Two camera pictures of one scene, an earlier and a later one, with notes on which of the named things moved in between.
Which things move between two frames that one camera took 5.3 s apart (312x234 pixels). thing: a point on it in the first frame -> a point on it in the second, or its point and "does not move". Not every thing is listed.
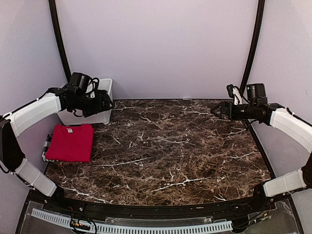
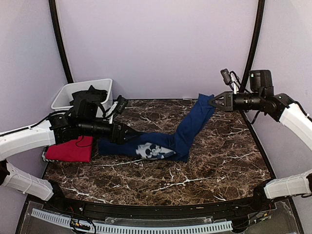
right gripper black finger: [219, 105] -> [222, 94]
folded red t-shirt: [71, 143] does not move
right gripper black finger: [213, 111] -> [213, 104]
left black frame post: [52, 6] does not move
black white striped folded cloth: [46, 146] does not move
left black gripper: [98, 107] -> [119, 136]
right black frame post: [255, 46] does not move
